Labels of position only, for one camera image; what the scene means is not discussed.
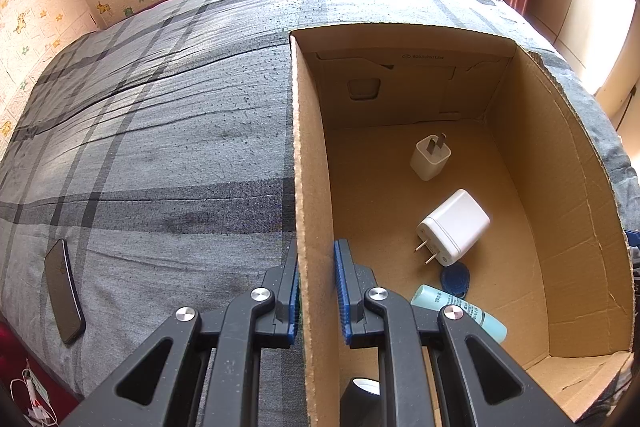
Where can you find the grey plaid bed blanket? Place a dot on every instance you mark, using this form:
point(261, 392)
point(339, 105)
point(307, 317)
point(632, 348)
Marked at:
point(150, 132)

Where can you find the blue key fob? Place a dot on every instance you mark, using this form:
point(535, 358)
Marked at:
point(456, 282)

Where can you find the blue plastic item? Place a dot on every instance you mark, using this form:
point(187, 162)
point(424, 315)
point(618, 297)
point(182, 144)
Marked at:
point(633, 239)

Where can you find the dark container white top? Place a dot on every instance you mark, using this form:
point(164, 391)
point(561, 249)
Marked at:
point(360, 402)

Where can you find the beige wardrobe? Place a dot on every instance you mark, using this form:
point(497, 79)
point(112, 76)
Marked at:
point(587, 2)

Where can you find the brown cardboard box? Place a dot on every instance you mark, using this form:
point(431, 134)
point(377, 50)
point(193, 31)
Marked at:
point(400, 107)

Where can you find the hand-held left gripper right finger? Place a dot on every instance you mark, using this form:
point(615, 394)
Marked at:
point(343, 299)

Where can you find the black smartphone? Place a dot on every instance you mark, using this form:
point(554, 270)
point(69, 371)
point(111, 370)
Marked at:
point(64, 292)

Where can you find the large white charger plug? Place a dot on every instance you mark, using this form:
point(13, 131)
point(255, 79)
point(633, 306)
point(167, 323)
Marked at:
point(457, 220)

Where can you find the small white charger plug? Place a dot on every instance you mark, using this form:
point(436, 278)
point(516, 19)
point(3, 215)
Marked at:
point(430, 159)

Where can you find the teal cosmetic tube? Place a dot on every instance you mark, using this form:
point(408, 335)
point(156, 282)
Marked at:
point(430, 298)

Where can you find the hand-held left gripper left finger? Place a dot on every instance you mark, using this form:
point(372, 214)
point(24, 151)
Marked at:
point(288, 313)

